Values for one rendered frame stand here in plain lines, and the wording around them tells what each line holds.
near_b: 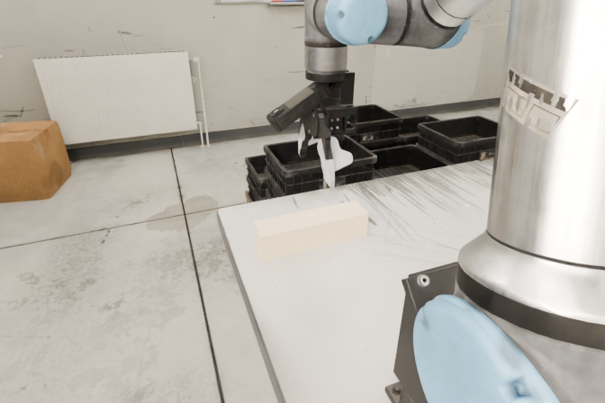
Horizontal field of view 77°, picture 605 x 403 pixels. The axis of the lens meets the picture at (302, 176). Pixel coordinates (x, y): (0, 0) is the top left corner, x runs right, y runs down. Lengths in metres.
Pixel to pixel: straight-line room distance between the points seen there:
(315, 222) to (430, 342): 0.54
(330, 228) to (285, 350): 0.28
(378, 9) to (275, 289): 0.49
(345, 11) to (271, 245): 0.46
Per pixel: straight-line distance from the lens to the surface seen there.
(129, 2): 3.19
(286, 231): 0.76
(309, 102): 0.68
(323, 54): 0.66
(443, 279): 0.47
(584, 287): 0.24
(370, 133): 1.99
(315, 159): 1.75
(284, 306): 0.69
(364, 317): 0.68
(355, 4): 0.54
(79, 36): 3.23
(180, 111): 3.19
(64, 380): 1.67
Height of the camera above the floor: 1.19
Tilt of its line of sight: 26 degrees down
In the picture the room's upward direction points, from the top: straight up
